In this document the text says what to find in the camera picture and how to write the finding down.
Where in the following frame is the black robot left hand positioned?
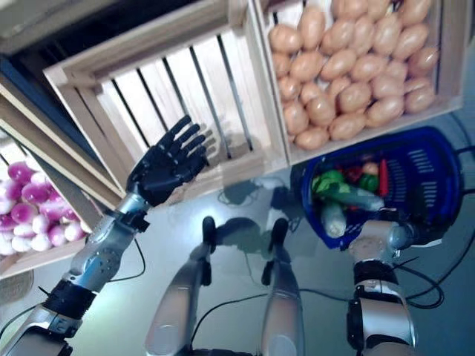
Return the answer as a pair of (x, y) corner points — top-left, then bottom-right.
(125, 114), (211, 208)

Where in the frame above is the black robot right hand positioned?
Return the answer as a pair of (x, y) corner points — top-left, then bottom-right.
(410, 200), (452, 244)

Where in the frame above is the green white napa cabbage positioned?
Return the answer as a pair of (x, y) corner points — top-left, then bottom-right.
(326, 181), (386, 213)
(318, 200), (349, 238)

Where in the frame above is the blue plastic shopping basket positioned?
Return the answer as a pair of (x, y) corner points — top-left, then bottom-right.
(298, 125), (465, 250)

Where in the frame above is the red chili pepper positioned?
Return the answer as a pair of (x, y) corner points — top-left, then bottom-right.
(378, 159), (389, 196)

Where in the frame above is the green bell pepper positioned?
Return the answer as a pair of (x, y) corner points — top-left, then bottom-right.
(358, 173), (379, 190)

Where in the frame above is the wooden display shelf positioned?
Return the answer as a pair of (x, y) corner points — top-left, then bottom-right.
(0, 0), (231, 201)

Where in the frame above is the green crinkly lettuce ball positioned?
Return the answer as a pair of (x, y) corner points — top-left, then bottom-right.
(311, 170), (346, 194)

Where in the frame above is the wooden slatted crate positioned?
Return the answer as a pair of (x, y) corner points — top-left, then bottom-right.
(0, 122), (97, 279)
(246, 0), (465, 166)
(42, 0), (290, 192)

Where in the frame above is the brown potato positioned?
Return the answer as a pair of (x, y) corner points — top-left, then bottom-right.
(306, 96), (337, 127)
(393, 22), (430, 60)
(350, 53), (389, 82)
(337, 82), (372, 114)
(321, 48), (358, 81)
(295, 126), (330, 151)
(289, 50), (326, 82)
(328, 113), (367, 141)
(370, 73), (405, 99)
(404, 88), (437, 114)
(298, 7), (327, 49)
(272, 53), (294, 79)
(407, 46), (439, 77)
(269, 26), (304, 55)
(282, 99), (309, 135)
(403, 76), (433, 93)
(366, 95), (405, 128)
(277, 76), (302, 103)

